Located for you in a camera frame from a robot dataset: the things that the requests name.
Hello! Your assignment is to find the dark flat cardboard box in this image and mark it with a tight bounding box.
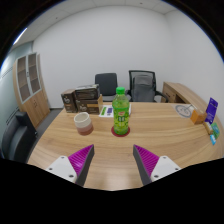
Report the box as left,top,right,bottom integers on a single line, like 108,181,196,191
74,83,101,101

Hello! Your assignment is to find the white and pink cup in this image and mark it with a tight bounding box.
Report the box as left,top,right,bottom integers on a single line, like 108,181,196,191
73,111,95,136

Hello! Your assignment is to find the orange-brown box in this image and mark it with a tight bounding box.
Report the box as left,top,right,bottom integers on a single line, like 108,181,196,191
190,108,208,125

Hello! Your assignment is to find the purple packet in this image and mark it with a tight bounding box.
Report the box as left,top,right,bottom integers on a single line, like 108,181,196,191
205,97,219,125

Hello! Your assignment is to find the small light blue pack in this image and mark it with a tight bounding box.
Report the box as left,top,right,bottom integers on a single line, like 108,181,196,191
209,133,217,146

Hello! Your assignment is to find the wooden side desk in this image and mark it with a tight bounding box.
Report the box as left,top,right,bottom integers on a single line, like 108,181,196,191
160,81,204,108

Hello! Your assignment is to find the small beige box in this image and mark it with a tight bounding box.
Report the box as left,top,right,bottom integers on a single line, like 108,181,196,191
203,121,214,136

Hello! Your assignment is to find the green box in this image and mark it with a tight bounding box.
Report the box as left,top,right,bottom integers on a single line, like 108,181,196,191
210,122,221,140

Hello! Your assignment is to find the round white disc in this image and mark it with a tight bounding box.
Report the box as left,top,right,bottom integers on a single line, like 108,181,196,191
174,103,193,119

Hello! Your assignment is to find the wooden glass-door cabinet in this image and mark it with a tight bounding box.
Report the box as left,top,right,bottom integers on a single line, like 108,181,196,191
12,52,51,129

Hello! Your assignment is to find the ceiling light panel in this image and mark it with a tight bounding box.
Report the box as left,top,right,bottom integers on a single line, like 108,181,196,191
12,27,29,46

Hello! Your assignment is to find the white printed leaflet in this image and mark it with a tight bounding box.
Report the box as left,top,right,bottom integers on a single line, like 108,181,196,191
98,103,132,118

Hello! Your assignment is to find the black leather sofa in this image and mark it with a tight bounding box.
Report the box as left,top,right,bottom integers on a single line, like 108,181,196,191
1,110,38,164

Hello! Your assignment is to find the black armless chair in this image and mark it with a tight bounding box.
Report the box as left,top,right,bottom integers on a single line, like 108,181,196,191
94,72,119,102

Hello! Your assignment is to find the brown flat cardboard box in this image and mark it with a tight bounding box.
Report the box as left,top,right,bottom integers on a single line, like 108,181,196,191
75,94,104,115

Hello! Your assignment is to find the black mesh office chair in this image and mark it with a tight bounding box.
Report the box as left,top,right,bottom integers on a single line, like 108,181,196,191
126,69,170,103

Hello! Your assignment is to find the green drink bottle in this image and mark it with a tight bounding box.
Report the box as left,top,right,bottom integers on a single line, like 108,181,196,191
111,86,131,136

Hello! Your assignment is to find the grey backpack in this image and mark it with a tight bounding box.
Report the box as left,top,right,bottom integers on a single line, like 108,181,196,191
132,74,156,103

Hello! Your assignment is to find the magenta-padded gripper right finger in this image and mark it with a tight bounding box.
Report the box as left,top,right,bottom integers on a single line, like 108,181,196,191
132,144,182,186

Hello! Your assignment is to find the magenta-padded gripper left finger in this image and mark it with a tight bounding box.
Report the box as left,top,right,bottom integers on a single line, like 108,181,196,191
45,143,96,187

